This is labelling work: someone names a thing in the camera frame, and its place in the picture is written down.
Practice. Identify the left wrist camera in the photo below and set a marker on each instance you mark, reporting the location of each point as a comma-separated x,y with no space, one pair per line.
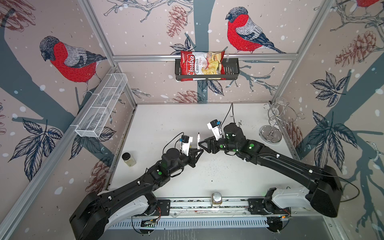
186,142

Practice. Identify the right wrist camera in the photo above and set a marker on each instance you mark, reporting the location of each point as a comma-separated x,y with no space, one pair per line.
215,127

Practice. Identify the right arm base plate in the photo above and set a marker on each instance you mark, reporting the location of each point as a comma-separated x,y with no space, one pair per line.
260,206

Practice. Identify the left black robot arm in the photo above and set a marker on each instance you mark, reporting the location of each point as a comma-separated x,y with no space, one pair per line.
90,219

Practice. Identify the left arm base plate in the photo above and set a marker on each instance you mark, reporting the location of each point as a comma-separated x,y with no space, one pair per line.
162,209

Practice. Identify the small jar black lid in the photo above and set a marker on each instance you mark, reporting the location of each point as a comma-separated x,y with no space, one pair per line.
128,159

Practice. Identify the white mesh wall shelf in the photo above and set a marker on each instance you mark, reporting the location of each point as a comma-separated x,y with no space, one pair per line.
99,112

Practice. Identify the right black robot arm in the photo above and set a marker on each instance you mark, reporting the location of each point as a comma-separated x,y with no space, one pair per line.
321,187

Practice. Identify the white marker pen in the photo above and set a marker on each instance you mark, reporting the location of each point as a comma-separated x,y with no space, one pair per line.
198,140

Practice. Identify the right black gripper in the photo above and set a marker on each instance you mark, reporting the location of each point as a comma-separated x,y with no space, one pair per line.
210,143

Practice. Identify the black wire basket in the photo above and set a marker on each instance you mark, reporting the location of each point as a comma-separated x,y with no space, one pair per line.
230,66

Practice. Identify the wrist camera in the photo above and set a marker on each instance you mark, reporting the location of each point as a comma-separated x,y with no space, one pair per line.
215,127
186,142

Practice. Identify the chrome spiral glass holder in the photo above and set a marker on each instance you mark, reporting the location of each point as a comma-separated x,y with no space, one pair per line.
281,116

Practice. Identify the red cassava chips bag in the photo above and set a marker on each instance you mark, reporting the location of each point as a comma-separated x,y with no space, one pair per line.
202,63

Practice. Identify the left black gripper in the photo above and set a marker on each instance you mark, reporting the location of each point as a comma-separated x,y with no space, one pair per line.
192,161

